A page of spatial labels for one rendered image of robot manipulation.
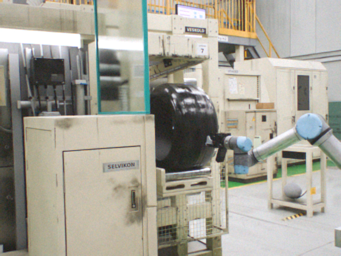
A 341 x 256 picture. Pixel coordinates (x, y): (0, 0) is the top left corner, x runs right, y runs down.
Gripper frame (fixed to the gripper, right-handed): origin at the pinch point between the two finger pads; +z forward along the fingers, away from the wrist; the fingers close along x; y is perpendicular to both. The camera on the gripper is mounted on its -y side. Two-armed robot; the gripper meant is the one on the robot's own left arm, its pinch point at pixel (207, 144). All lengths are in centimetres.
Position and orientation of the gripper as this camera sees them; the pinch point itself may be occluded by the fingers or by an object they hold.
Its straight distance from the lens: 238.6
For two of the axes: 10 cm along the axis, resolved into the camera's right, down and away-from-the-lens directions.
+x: -8.7, 0.5, -5.0
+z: -5.0, -0.2, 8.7
